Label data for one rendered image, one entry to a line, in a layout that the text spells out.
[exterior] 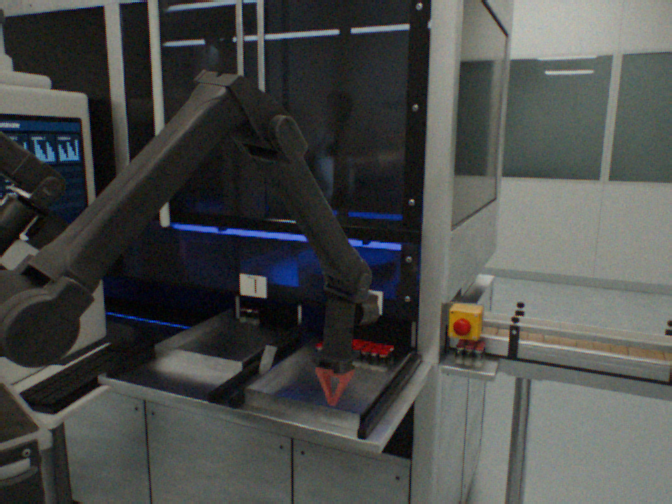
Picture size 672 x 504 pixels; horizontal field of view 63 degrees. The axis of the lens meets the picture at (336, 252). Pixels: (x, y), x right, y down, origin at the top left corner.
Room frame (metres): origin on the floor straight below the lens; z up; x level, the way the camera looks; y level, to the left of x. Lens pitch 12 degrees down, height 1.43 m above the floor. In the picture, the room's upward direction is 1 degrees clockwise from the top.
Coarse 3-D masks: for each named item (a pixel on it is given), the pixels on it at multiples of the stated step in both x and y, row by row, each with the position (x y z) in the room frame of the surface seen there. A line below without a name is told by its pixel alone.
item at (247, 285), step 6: (240, 276) 1.49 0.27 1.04; (246, 276) 1.49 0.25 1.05; (252, 276) 1.48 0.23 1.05; (258, 276) 1.47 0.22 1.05; (240, 282) 1.49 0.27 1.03; (246, 282) 1.49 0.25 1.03; (252, 282) 1.48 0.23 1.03; (258, 282) 1.47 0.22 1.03; (264, 282) 1.46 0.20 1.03; (246, 288) 1.49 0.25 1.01; (252, 288) 1.48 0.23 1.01; (258, 288) 1.47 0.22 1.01; (264, 288) 1.46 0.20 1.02; (246, 294) 1.49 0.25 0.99; (252, 294) 1.48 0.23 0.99; (258, 294) 1.47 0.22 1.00; (264, 294) 1.46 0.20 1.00
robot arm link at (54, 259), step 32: (192, 96) 0.72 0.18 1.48; (224, 96) 0.70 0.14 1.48; (256, 96) 0.73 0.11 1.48; (192, 128) 0.68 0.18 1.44; (224, 128) 0.71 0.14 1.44; (256, 128) 0.74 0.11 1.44; (160, 160) 0.65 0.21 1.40; (192, 160) 0.68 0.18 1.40; (128, 192) 0.62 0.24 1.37; (160, 192) 0.65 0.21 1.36; (96, 224) 0.60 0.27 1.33; (128, 224) 0.62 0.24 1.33; (32, 256) 0.61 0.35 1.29; (64, 256) 0.57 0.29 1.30; (96, 256) 0.59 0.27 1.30; (64, 288) 0.54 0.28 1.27; (96, 288) 0.59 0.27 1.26; (0, 320) 0.51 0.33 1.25; (32, 320) 0.52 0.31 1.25; (64, 320) 0.55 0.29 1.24; (0, 352) 0.52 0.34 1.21; (32, 352) 0.52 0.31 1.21; (64, 352) 0.55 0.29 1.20
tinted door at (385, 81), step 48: (288, 0) 1.44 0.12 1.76; (336, 0) 1.39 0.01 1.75; (384, 0) 1.34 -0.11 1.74; (288, 48) 1.44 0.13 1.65; (336, 48) 1.39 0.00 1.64; (384, 48) 1.34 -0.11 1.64; (288, 96) 1.44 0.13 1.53; (336, 96) 1.39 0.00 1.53; (384, 96) 1.34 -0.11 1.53; (336, 144) 1.39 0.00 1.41; (384, 144) 1.34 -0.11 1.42; (336, 192) 1.39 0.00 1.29; (384, 192) 1.34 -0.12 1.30
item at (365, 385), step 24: (288, 360) 1.22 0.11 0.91; (408, 360) 1.24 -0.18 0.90; (264, 384) 1.12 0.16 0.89; (288, 384) 1.14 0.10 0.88; (312, 384) 1.15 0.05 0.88; (336, 384) 1.15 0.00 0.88; (360, 384) 1.15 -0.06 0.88; (384, 384) 1.08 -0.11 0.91; (288, 408) 1.01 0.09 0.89; (312, 408) 0.99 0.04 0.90; (336, 408) 0.97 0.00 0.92; (360, 408) 1.04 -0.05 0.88
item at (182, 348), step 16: (208, 320) 1.49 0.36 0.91; (224, 320) 1.56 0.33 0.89; (304, 320) 1.49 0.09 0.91; (176, 336) 1.36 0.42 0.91; (192, 336) 1.42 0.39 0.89; (208, 336) 1.44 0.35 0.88; (224, 336) 1.44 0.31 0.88; (240, 336) 1.44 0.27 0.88; (256, 336) 1.45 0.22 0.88; (272, 336) 1.45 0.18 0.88; (288, 336) 1.40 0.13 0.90; (160, 352) 1.28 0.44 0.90; (176, 352) 1.26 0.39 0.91; (192, 352) 1.24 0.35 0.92; (208, 352) 1.33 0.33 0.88; (224, 352) 1.33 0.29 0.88; (240, 352) 1.33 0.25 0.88; (256, 352) 1.25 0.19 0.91; (208, 368) 1.23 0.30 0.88; (224, 368) 1.21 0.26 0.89; (240, 368) 1.19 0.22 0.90
